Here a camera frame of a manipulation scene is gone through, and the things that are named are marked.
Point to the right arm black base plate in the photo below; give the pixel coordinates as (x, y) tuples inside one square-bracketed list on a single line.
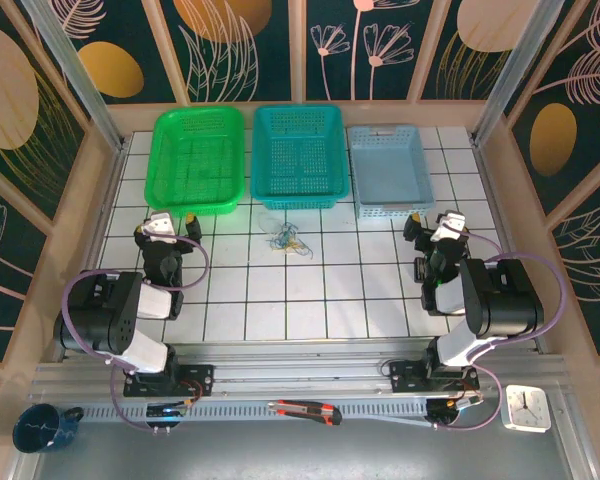
[(402, 375)]

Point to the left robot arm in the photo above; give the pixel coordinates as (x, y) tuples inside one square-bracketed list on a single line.
[(87, 320)]

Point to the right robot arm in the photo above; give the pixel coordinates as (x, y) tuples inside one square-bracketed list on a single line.
[(505, 300)]

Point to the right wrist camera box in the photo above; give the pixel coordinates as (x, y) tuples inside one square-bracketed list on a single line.
[(450, 222)]

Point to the aluminium mounting rail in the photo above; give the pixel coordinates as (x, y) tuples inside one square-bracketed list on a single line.
[(300, 372)]

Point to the green plastic basket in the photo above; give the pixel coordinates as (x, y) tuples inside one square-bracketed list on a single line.
[(195, 165)]

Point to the teal plastic basket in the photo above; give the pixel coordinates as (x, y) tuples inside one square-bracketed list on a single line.
[(300, 160)]

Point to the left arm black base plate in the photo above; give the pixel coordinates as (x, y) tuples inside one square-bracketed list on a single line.
[(202, 375)]

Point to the grey flat bar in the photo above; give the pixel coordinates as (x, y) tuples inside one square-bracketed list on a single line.
[(380, 419)]

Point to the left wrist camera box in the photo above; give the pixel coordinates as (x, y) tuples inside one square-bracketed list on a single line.
[(159, 225)]

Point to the white square clock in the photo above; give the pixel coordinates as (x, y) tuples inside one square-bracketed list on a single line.
[(525, 407)]

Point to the black power distribution board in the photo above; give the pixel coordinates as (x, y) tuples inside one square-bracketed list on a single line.
[(420, 270)]

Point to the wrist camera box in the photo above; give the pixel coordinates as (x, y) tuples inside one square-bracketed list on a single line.
[(159, 225), (450, 222)]

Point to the red black utility knife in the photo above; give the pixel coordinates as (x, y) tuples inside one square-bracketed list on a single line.
[(305, 411)]

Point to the aluminium frame post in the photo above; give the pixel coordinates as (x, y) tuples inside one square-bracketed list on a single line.
[(512, 75), (82, 85)]

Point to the dark blue mug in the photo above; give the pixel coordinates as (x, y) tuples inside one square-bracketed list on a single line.
[(40, 430)]

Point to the light blue plastic basket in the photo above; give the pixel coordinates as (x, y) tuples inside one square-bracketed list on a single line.
[(390, 170)]

